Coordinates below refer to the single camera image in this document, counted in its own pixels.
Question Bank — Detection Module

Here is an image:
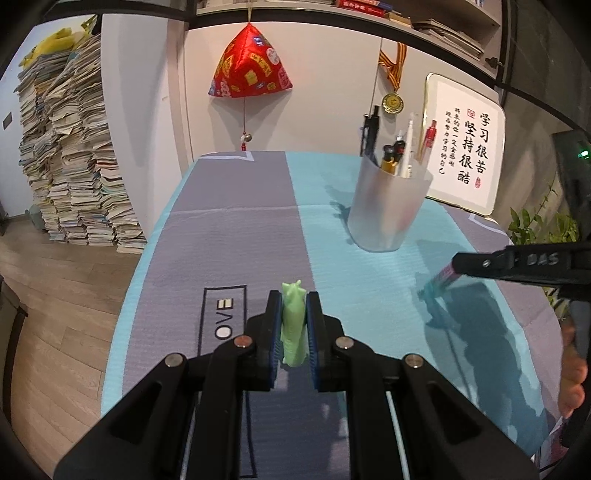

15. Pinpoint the yellow and black mechanical pencil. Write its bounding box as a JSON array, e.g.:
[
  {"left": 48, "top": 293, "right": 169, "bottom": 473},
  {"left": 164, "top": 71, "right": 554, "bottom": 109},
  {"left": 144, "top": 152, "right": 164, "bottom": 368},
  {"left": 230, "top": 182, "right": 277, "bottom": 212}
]
[{"left": 381, "top": 133, "right": 404, "bottom": 175}]

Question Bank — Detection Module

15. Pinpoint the framed calligraphy picture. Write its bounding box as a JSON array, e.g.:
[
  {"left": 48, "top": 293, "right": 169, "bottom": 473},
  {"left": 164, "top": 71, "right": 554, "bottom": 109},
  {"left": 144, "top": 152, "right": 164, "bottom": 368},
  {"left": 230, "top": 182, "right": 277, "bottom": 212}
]
[{"left": 422, "top": 73, "right": 506, "bottom": 217}]

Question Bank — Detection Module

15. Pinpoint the frosted plastic pen holder cup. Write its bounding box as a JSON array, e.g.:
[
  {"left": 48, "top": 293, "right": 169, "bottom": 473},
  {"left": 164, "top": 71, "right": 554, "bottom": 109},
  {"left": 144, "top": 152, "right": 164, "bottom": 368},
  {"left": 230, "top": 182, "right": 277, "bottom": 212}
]
[{"left": 347, "top": 152, "right": 434, "bottom": 252}]

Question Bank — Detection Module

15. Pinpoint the person's right hand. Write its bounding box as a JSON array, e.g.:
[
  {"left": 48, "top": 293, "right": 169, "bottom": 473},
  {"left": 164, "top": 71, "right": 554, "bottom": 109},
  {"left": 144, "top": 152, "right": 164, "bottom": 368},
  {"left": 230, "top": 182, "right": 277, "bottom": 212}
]
[{"left": 558, "top": 323, "right": 589, "bottom": 416}]

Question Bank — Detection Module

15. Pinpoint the blue grey table mat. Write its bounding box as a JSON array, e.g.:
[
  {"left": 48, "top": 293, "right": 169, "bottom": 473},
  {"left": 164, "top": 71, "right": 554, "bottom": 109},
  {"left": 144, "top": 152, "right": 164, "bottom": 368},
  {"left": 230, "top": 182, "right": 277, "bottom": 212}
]
[{"left": 100, "top": 150, "right": 566, "bottom": 480}]

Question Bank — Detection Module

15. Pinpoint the green potted plant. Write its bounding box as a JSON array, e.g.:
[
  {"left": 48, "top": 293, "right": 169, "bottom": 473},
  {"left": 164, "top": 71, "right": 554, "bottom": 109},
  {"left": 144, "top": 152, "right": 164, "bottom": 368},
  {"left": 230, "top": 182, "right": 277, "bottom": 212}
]
[{"left": 508, "top": 180, "right": 580, "bottom": 305}]

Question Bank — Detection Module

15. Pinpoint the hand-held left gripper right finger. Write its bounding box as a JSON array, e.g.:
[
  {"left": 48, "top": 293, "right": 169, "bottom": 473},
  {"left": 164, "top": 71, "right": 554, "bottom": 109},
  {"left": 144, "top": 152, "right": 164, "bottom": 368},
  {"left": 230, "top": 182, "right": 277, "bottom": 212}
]
[{"left": 306, "top": 292, "right": 540, "bottom": 480}]

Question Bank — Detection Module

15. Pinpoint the translucent pink pen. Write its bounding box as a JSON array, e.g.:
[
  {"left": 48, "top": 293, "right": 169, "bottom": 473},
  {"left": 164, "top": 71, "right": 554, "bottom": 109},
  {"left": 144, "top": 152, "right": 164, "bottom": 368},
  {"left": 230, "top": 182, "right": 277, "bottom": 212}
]
[{"left": 418, "top": 261, "right": 458, "bottom": 298}]

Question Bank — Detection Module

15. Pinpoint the gold medal with striped ribbon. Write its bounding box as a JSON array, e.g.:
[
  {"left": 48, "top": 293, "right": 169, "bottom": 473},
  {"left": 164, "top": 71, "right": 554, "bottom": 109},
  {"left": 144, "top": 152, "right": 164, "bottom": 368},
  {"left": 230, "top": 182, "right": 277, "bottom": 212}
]
[{"left": 378, "top": 41, "right": 409, "bottom": 116}]

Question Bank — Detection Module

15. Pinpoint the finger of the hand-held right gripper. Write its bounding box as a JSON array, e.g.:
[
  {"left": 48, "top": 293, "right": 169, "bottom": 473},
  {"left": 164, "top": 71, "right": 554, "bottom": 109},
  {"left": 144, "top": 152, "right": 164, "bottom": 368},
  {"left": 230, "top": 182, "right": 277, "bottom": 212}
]
[{"left": 450, "top": 244, "right": 587, "bottom": 287}]

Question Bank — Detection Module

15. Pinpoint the black pen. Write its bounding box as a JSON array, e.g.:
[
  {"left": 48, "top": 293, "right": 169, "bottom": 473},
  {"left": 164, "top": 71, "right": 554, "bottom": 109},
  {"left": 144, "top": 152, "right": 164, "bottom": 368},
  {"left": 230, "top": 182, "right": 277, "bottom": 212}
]
[{"left": 360, "top": 105, "right": 382, "bottom": 158}]

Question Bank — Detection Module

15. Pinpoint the red pyramid hanging ornament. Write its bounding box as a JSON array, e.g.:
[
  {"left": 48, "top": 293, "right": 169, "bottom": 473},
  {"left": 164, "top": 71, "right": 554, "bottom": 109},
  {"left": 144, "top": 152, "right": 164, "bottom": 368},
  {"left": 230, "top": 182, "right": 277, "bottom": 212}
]
[{"left": 208, "top": 9, "right": 294, "bottom": 153}]

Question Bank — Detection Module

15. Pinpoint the yellow plush toy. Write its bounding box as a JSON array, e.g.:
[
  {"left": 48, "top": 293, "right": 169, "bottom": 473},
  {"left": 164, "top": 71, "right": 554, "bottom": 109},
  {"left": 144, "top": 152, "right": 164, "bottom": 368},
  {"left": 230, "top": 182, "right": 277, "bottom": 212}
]
[{"left": 18, "top": 14, "right": 100, "bottom": 70}]

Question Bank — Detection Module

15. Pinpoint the pile of grey booklets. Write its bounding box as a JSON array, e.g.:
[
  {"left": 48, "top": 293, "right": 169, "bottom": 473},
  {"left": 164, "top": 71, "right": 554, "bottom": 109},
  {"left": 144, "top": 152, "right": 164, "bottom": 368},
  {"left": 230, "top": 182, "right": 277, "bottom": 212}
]
[{"left": 411, "top": 18, "right": 485, "bottom": 58}]

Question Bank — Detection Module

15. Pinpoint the green figure eraser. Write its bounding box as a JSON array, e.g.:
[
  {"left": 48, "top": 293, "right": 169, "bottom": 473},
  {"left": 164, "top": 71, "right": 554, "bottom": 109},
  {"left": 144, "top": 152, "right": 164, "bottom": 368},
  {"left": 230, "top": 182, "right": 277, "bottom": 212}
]
[{"left": 281, "top": 279, "right": 308, "bottom": 367}]

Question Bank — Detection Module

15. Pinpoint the grey green pot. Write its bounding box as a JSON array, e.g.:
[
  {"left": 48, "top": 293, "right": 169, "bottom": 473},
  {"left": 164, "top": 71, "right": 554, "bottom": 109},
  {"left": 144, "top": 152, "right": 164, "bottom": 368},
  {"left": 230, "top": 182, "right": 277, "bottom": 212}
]
[{"left": 28, "top": 203, "right": 48, "bottom": 232}]

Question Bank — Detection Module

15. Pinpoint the tall stack of books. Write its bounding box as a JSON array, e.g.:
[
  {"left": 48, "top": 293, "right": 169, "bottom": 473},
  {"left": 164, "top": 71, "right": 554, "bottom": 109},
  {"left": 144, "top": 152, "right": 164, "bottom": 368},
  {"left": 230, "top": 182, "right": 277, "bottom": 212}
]
[{"left": 17, "top": 34, "right": 148, "bottom": 254}]

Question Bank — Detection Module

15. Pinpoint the white pen with red cap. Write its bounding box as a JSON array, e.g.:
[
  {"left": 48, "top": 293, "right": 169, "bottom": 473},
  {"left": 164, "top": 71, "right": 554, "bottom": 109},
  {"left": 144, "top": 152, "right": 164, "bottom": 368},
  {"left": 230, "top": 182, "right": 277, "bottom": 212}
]
[{"left": 416, "top": 121, "right": 438, "bottom": 164}]

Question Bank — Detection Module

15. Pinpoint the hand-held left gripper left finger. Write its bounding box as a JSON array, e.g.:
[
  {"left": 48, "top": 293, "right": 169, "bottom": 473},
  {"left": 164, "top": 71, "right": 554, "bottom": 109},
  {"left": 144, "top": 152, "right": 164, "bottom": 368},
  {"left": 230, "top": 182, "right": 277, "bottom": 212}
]
[{"left": 53, "top": 292, "right": 284, "bottom": 480}]

